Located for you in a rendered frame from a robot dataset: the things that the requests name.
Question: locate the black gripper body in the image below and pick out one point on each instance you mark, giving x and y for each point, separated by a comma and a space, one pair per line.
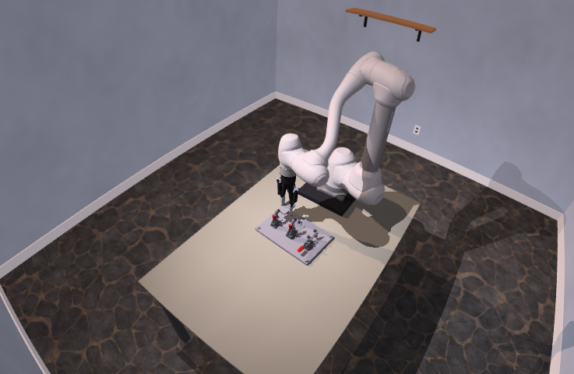
288, 181

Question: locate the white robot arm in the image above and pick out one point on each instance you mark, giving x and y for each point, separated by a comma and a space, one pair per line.
362, 180

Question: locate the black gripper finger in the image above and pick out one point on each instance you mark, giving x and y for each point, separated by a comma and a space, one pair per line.
293, 197
281, 191

